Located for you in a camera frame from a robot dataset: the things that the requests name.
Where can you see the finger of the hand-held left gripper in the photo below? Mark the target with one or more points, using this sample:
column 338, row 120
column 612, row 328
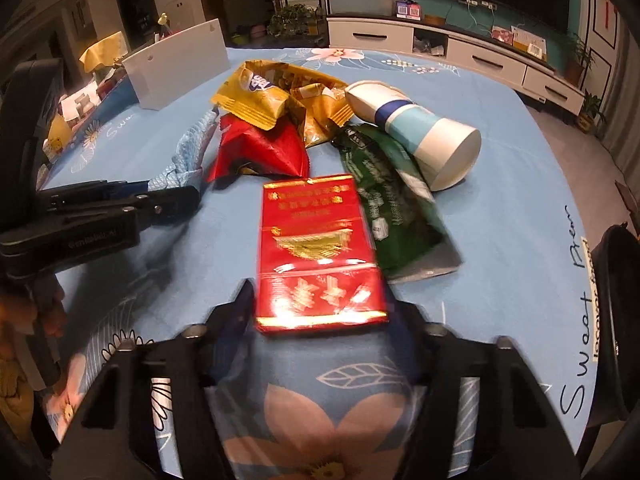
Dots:
column 100, row 192
column 170, row 202

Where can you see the red and gold box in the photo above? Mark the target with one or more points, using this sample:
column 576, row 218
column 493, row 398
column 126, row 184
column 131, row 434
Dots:
column 315, row 260

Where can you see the green snack packet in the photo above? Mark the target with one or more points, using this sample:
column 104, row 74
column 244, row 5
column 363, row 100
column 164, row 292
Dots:
column 400, row 210

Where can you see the person's left hand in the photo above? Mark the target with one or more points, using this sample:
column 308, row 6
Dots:
column 50, row 315

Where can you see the yellow bottle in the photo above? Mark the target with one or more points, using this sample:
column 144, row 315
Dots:
column 57, row 135

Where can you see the wooden bowl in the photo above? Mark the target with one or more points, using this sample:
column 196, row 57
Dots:
column 435, row 20

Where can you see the white television cabinet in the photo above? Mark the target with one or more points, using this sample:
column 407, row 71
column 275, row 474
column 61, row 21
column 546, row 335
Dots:
column 480, row 57

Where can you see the red snack bag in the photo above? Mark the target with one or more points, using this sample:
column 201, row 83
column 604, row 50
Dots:
column 260, row 150

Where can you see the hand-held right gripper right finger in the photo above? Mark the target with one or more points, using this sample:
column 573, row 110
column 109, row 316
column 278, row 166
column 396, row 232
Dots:
column 410, row 330

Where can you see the white desk calendar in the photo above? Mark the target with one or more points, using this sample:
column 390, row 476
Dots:
column 530, row 42

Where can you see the small potted plant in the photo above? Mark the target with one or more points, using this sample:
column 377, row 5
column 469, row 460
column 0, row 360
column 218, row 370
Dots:
column 590, row 115

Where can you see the blue face mask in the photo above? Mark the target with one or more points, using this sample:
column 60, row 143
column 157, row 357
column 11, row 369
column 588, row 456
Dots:
column 192, row 145

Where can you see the white cardboard box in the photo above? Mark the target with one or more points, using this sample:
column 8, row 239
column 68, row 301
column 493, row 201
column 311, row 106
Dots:
column 175, row 65

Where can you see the yellow cloth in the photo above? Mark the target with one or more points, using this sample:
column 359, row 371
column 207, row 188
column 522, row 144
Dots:
column 102, row 52

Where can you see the white and blue paper cup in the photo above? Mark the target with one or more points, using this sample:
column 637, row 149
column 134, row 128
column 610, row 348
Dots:
column 425, row 130

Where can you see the black plastic bucket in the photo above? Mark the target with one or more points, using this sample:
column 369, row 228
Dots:
column 617, row 285

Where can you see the blue floral blanket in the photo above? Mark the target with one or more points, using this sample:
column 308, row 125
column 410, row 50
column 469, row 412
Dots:
column 500, row 235

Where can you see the yellow snack packet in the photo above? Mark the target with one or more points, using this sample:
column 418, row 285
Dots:
column 250, row 100

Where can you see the pink picture card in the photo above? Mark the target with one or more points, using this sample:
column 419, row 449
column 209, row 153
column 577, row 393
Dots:
column 502, row 35

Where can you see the gold snack packet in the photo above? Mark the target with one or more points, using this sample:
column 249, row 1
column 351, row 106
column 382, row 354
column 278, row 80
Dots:
column 315, row 110

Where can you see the tall potted plant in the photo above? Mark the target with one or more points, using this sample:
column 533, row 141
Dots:
column 575, row 65

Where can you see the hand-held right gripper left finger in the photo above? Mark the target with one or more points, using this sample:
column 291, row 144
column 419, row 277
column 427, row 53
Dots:
column 235, row 312

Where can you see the red knot wall decoration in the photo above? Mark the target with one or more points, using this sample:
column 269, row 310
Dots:
column 608, row 7

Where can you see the plant stand with plants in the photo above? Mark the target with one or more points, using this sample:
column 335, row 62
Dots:
column 295, row 20

